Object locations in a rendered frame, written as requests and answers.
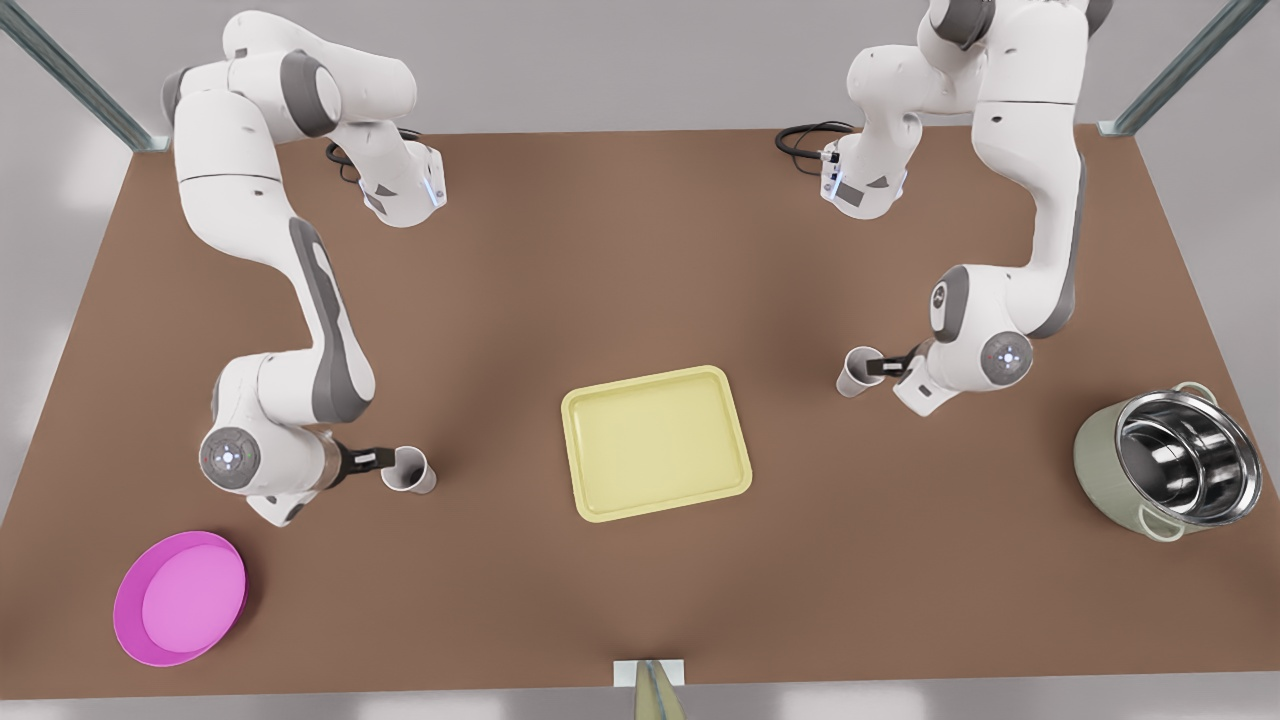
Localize white IKEA cup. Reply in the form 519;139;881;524
380;446;438;496
836;346;887;399

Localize yellow rectangular tray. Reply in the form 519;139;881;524
560;365;754;524

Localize pink round bowl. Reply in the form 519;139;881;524
113;531;248;668

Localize green pot with steel interior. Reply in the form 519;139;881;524
1073;381;1264;543

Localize black cable loop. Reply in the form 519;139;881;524
774;121;859;162
324;126;425;185

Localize silver frame post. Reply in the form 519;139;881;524
1097;0;1271;138
612;658;687;720
0;0;171;153

